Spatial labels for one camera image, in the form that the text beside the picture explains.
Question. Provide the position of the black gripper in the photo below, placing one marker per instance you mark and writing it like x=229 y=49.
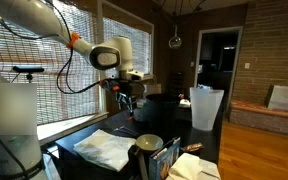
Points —
x=127 y=88

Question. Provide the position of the blue snack box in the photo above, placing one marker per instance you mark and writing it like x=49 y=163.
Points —
x=164 y=161

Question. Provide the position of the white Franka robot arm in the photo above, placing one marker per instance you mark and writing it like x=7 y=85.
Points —
x=34 y=16

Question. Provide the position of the grey ceramic bowl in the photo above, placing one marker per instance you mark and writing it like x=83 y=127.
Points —
x=149 y=142

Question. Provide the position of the brown wrapped snack bar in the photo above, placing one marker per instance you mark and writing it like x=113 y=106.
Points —
x=193 y=147

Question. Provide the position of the metal serving tongs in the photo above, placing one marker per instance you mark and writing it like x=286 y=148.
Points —
x=125 y=131

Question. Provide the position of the large folded white cloth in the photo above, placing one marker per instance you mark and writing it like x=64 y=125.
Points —
x=104 y=150

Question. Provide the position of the narrow bamboo window blind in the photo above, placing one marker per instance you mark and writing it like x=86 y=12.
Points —
x=140 y=50

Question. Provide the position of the dark wooden rack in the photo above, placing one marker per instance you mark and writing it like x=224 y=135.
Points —
x=176 y=83

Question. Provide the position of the white flat dish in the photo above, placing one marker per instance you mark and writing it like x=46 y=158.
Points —
x=184 y=103

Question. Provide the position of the dark wooden chair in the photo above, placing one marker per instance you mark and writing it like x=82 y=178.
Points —
x=139 y=165

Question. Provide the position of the wide bamboo window blind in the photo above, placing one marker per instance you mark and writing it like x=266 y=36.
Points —
x=50 y=100

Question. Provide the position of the hanging glass ball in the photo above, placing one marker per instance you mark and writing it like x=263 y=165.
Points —
x=175 y=42

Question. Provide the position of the translucent white plastic bin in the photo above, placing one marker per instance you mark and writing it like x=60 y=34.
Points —
x=205 y=108

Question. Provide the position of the small white napkin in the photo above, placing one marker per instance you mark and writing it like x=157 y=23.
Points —
x=190 y=166

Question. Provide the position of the black chandelier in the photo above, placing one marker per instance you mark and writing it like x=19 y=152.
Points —
x=179 y=8

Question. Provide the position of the brick hearth ledge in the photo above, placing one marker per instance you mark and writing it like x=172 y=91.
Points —
x=267 y=116

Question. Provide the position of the white paper bag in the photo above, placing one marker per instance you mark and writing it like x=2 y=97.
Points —
x=285 y=96

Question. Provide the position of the white door frame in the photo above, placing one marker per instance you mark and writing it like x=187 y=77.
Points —
x=196 y=60

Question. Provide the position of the black camera on tripod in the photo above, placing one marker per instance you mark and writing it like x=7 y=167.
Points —
x=28 y=69

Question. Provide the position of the white light switch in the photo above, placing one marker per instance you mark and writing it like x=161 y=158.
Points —
x=247 y=65

